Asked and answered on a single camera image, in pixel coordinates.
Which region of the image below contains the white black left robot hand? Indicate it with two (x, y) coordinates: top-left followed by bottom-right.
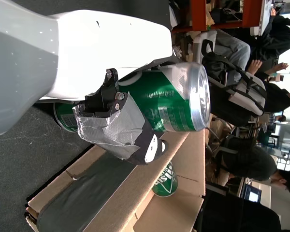
(0, 0), (193, 166)

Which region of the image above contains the dark green drink can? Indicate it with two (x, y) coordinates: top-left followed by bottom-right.
(52, 61), (212, 133)

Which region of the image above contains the green white Chilsung cider can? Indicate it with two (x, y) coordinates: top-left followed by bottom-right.
(151, 161), (179, 198)

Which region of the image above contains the open cardboard box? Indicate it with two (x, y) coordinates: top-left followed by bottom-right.
(25, 129), (206, 232)

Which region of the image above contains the orange metal shelf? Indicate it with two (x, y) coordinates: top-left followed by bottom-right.
(173, 0), (265, 33)

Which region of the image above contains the white plastic chair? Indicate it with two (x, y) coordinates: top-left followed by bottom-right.
(192, 30), (218, 64)

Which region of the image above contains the person in blue jeans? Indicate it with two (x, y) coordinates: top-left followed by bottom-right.
(215, 29), (252, 82)

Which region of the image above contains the black grey backpack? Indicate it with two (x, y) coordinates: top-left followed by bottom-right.
(201, 39), (268, 119)

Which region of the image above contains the person in black jacket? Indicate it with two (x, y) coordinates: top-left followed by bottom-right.
(251, 13), (290, 62)

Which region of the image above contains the person in black sweater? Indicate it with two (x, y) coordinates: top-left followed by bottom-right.
(246, 59), (290, 113)

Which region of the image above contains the person with black hair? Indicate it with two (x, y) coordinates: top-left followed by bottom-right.
(219, 144), (290, 194)

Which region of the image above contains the black chair back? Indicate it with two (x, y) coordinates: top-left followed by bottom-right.
(194, 188), (282, 232)

